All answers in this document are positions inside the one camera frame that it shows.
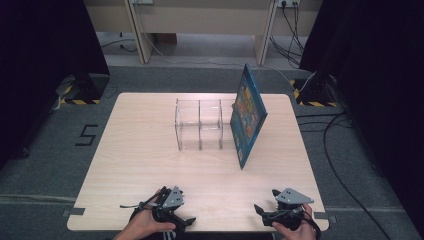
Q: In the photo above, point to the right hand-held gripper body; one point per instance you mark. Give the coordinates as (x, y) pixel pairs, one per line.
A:
(286, 216)

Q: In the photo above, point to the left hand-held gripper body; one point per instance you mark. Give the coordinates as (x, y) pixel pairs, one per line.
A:
(165, 213)

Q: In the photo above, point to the blue picture book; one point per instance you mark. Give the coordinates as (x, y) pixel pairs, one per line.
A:
(248, 116)

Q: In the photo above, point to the clear acrylic divided organizer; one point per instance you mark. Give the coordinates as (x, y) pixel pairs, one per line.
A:
(203, 125)

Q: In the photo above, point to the person's right hand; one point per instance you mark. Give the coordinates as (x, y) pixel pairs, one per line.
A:
(303, 234)

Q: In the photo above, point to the person's left hand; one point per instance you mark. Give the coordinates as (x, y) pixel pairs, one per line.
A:
(143, 224)

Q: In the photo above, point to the grey tape strip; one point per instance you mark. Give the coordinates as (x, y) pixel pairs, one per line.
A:
(75, 211)
(328, 217)

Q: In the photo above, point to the black stand base hazard tape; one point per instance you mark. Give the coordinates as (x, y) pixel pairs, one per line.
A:
(88, 88)
(316, 91)

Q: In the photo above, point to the black curtain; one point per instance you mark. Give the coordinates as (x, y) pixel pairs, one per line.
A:
(43, 66)
(376, 83)

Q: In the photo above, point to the brown box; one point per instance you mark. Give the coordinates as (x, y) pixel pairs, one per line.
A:
(166, 39)

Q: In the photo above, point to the white power strip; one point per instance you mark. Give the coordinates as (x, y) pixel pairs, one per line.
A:
(142, 1)

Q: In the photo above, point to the white wall socket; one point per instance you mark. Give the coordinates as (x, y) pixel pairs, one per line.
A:
(288, 2)

